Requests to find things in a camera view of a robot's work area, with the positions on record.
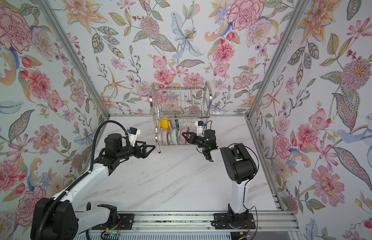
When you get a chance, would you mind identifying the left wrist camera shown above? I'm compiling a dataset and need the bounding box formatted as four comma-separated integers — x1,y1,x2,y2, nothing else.
127,127,141,147

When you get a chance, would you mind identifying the black corrugated cable hose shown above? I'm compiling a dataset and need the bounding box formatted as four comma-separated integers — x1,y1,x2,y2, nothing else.
35,119,129,240

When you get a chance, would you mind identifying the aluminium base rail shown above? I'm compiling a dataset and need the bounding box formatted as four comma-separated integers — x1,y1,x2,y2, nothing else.
41,210,301,233

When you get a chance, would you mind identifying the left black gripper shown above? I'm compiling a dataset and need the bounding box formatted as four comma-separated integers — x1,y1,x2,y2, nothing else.
116,141,155,162

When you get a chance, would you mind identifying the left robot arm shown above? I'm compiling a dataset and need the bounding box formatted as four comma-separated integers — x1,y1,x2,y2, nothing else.
30,134,155,240

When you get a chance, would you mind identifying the black white speckled bowl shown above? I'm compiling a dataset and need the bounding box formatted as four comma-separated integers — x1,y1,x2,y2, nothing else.
178,126,190,144

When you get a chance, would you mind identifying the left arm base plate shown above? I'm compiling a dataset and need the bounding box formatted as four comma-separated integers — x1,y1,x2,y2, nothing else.
91,214,135,231

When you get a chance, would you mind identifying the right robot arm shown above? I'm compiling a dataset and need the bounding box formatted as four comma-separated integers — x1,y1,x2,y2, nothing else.
182,130,259,228

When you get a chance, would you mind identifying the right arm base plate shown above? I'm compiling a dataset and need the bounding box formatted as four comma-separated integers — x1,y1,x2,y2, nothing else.
211,212,256,230

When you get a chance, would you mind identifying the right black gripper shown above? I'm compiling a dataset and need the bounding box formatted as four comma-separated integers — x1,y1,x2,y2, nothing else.
183,132,210,152

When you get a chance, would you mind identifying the steel two-tier dish rack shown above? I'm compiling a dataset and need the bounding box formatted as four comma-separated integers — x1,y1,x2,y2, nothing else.
149,81,213,153

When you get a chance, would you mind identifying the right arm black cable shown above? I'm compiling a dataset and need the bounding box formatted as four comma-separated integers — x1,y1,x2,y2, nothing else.
196,120,260,240

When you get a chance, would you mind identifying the green glass bowl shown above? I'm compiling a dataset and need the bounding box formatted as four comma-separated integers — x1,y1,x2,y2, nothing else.
169,129,179,146

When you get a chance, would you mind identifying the pink glass bowl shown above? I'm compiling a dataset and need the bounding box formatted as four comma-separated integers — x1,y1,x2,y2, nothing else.
160,129,169,146

